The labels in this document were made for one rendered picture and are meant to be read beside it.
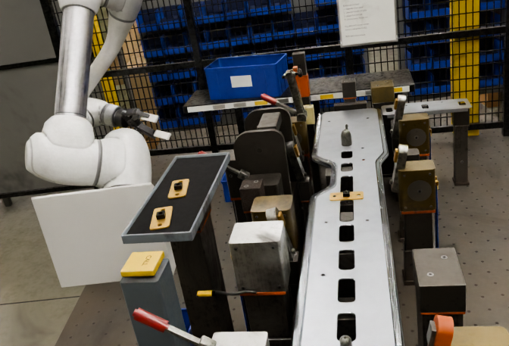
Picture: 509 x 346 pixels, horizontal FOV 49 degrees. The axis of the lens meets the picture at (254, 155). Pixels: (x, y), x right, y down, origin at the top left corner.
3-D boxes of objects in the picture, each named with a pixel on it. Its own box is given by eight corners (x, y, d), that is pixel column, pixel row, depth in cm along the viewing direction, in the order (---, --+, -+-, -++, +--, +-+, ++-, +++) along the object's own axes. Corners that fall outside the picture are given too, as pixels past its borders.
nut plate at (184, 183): (185, 197, 116) (184, 191, 116) (167, 199, 116) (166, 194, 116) (189, 179, 124) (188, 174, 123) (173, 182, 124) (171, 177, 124)
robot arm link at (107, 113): (117, 110, 234) (129, 113, 232) (107, 129, 231) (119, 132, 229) (107, 99, 227) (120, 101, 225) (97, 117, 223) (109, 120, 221)
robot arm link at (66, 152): (99, 184, 174) (24, 178, 164) (89, 189, 188) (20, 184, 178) (116, -41, 189) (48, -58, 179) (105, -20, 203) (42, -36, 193)
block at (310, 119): (323, 202, 201) (313, 107, 187) (313, 203, 201) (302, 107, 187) (323, 197, 204) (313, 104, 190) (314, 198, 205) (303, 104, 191)
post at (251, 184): (282, 325, 144) (260, 187, 129) (263, 325, 145) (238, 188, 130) (284, 312, 148) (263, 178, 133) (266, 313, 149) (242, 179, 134)
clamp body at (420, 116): (441, 219, 180) (439, 118, 166) (404, 221, 182) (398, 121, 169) (438, 209, 186) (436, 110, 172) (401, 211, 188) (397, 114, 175)
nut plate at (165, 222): (169, 227, 105) (167, 222, 105) (149, 230, 105) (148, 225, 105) (173, 207, 113) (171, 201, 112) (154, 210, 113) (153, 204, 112)
